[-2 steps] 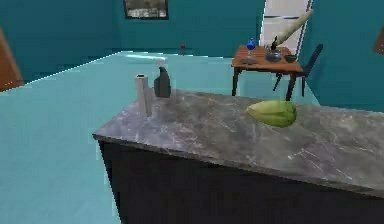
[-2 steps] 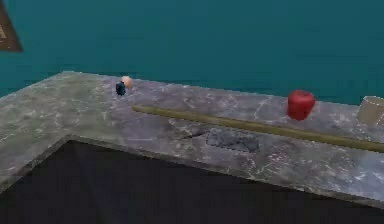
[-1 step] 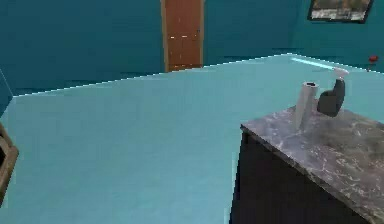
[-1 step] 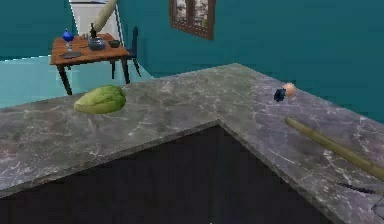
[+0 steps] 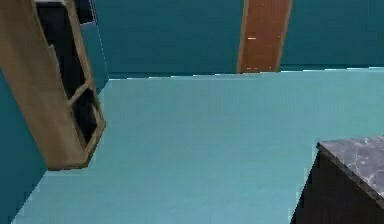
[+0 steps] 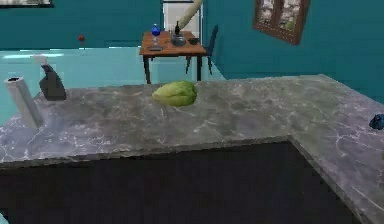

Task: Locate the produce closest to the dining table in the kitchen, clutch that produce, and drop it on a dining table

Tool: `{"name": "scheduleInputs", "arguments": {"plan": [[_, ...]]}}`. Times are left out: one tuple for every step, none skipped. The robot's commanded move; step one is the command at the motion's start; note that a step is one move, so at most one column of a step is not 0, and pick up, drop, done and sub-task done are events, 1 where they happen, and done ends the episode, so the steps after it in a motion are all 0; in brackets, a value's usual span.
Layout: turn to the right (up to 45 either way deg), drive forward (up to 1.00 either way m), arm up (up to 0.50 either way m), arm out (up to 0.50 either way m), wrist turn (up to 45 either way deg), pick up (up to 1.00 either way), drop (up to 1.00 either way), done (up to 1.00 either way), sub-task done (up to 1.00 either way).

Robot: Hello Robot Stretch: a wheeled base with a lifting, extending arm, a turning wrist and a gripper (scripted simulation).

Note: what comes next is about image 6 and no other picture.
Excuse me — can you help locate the grey marble kitchen counter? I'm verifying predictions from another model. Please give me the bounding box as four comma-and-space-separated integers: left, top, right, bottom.
0, 73, 384, 224

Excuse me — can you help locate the brown wooden dining table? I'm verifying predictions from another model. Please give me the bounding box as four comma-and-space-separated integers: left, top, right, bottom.
139, 30, 208, 85

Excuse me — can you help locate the green lettuce head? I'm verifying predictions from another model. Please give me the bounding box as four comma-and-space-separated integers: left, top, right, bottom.
151, 80, 198, 108

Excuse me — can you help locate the dark blue chair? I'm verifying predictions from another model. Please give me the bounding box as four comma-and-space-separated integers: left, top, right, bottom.
185, 24, 220, 76

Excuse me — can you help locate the grey metal pot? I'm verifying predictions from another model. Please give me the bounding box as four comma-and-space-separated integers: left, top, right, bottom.
170, 33, 187, 47

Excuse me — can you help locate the blue wine glass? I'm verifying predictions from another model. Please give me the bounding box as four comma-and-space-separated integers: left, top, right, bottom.
151, 23, 162, 48

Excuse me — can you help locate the white room door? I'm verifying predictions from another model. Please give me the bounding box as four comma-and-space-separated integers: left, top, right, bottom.
162, 0, 204, 38

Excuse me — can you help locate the brown framed window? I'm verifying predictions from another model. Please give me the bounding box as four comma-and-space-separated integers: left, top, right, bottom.
252, 0, 311, 46

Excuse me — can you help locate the white paper towel roll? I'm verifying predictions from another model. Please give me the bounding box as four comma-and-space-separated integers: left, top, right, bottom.
3, 76, 45, 130

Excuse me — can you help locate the dark blue round object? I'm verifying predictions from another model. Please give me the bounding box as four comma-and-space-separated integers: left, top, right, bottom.
368, 113, 384, 131

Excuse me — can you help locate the dark framed wall picture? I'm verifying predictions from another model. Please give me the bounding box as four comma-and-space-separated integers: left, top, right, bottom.
0, 0, 54, 9

